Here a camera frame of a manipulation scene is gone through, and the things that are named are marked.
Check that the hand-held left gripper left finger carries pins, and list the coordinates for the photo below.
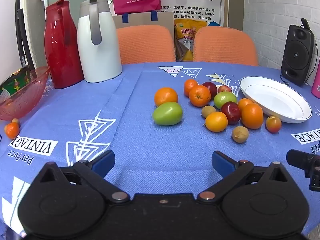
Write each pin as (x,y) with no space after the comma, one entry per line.
(103,163)

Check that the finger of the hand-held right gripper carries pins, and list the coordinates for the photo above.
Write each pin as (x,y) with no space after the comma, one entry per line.
(302,158)

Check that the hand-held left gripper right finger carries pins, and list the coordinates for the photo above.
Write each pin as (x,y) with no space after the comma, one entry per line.
(223,163)

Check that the yellowish orange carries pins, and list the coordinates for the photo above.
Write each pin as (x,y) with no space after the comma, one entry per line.
(216,121)

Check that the small red yellow plum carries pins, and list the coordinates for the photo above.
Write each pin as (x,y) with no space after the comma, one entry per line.
(273,124)

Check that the dark red plum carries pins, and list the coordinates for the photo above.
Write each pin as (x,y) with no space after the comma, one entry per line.
(211,87)
(231,112)

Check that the green apple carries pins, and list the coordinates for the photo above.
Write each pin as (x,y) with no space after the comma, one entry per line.
(223,99)

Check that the white plate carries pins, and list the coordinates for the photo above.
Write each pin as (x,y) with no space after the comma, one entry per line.
(275,97)

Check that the small red apple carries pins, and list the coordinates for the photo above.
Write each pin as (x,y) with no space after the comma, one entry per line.
(224,89)

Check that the blue printed tablecloth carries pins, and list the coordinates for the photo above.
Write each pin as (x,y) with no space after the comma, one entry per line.
(140,142)

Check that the pink bottle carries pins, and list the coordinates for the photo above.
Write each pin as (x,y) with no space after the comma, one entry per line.
(317,85)

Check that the small mandarin orange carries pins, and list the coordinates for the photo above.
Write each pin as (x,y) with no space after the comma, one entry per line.
(12,130)

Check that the black speaker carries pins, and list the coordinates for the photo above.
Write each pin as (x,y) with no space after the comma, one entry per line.
(297,55)

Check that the white thermos jug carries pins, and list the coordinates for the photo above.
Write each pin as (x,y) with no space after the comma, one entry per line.
(105,55)

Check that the orange chair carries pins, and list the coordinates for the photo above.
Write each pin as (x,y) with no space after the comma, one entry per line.
(225,47)
(145,45)

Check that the red thermos jug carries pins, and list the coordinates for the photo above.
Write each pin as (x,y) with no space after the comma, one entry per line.
(62,55)

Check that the green patterned bowl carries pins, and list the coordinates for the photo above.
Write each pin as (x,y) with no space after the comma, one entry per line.
(15,82)

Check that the yellow snack bag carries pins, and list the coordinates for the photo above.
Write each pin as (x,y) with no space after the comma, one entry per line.
(185,32)

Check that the blue packet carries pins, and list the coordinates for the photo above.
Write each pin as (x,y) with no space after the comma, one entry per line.
(214,24)

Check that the wall poster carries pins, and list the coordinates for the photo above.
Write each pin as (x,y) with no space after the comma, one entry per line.
(195,7)

